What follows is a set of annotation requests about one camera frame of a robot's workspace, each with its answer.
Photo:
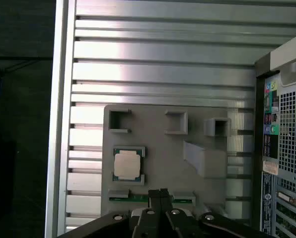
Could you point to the green RAM stick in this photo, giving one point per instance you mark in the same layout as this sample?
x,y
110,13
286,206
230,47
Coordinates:
x,y
138,198

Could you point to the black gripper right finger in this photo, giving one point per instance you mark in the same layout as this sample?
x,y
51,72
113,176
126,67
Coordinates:
x,y
169,218

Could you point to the grey plastic parts rack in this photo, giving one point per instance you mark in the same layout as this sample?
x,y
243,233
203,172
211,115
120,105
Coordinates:
x,y
168,158

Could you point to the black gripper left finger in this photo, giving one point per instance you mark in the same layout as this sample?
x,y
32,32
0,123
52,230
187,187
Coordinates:
x,y
143,223

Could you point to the CPU with silver top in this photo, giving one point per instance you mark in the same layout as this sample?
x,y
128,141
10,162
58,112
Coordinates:
x,y
126,164

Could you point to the black open PC case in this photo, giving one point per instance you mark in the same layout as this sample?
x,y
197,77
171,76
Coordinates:
x,y
287,148

